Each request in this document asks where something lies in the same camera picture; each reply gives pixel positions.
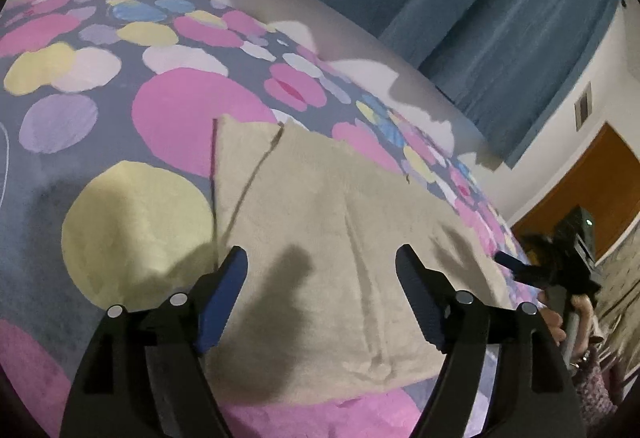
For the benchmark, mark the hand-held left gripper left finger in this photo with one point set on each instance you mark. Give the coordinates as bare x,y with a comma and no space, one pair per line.
220,303

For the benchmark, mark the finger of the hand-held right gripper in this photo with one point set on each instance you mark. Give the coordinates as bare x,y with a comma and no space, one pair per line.
520,268

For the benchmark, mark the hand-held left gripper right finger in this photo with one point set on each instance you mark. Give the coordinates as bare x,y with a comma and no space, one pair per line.
422,300

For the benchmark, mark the beige embroidered sweater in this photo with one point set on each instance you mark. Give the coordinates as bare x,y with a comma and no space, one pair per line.
325,228

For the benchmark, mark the person's right forearm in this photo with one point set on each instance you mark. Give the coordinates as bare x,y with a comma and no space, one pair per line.
595,393

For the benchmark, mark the person's right hand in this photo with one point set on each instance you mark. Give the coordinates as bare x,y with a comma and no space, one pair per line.
552,325

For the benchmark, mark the wooden door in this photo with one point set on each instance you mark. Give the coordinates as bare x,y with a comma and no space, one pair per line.
595,188

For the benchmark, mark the dotted bed blanket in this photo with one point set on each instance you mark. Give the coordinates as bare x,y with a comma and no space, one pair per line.
130,128

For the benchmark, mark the blue curtain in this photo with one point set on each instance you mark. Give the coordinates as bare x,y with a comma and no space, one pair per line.
450,3

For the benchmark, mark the wall vent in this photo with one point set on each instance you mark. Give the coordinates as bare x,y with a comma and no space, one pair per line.
582,107

